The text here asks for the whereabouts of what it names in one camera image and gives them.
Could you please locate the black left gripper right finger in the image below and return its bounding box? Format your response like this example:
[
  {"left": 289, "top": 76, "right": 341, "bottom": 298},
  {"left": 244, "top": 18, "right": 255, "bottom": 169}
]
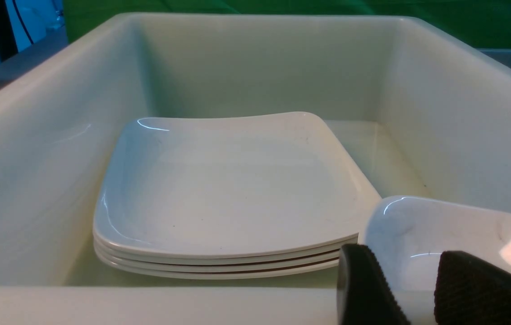
[{"left": 434, "top": 251, "right": 511, "bottom": 325}]

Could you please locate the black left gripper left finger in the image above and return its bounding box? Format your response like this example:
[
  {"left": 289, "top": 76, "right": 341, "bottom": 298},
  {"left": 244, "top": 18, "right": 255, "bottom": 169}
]
[{"left": 336, "top": 243, "right": 410, "bottom": 325}]

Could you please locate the white small square bowl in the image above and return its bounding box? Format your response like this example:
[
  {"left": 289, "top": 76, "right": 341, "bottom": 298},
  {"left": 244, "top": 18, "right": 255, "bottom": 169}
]
[{"left": 359, "top": 196, "right": 511, "bottom": 291}]

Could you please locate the stack of white square plates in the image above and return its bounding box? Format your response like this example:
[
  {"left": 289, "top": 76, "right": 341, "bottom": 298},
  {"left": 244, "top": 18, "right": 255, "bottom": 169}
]
[{"left": 92, "top": 112, "right": 382, "bottom": 280}]

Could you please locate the large white plastic tub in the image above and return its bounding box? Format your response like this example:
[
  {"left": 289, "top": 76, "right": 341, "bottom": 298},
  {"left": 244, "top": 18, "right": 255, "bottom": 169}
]
[{"left": 0, "top": 13, "right": 511, "bottom": 325}]

